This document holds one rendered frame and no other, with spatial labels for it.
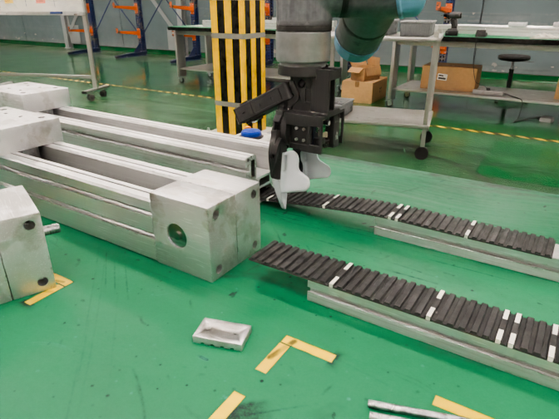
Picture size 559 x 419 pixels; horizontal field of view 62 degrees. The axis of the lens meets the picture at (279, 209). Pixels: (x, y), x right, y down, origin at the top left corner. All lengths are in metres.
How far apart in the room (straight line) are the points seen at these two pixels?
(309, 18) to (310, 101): 0.11
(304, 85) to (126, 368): 0.44
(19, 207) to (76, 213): 0.14
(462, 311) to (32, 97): 0.94
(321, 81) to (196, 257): 0.28
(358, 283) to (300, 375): 0.12
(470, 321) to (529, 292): 0.15
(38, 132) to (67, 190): 0.17
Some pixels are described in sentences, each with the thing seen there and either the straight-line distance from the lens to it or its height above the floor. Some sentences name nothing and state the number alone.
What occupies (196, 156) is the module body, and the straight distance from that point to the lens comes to 0.77.
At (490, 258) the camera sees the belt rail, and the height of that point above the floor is 0.79.
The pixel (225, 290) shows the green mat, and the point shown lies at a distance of 0.54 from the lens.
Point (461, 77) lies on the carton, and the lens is 5.44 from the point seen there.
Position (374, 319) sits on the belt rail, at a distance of 0.49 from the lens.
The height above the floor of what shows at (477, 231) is 0.81.
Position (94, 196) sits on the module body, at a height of 0.84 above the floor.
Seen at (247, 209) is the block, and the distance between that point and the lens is 0.57.
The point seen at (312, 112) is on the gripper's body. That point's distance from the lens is 0.66.
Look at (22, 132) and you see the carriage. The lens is 0.84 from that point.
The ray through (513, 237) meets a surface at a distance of 0.64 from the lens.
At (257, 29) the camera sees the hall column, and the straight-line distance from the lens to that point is 4.03.
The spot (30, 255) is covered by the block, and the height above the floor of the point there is 0.83.
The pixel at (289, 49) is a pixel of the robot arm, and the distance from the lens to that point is 0.64.
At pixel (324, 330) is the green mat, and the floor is 0.78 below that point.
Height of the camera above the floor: 1.08
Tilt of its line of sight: 24 degrees down
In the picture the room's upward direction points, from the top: straight up
